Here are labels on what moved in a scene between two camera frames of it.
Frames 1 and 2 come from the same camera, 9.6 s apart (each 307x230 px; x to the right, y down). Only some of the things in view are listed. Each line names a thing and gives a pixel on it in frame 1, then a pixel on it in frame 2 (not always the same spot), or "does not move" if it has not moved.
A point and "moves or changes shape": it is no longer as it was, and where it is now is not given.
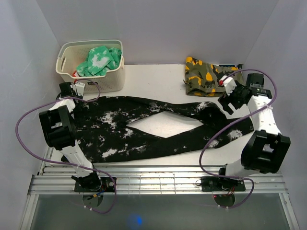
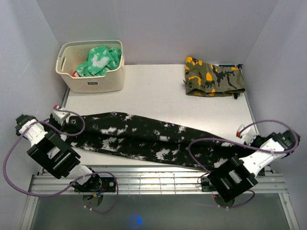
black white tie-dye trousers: [101, 132] moves or changes shape
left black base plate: [107, 185] does not move
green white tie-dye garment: [100, 60] does not move
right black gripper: [226, 99] → [255, 138]
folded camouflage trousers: [203, 79] does not move
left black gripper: [75, 94] → [62, 128]
